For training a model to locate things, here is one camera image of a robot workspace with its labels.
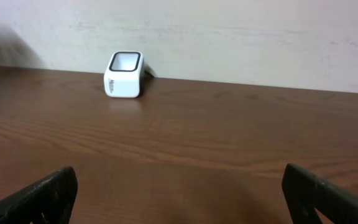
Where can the white barcode scanner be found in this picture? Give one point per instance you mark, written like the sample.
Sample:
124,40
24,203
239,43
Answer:
123,74

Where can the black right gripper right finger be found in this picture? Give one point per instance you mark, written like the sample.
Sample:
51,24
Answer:
306,193

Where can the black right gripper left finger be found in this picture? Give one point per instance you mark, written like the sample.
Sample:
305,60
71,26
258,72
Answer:
48,200

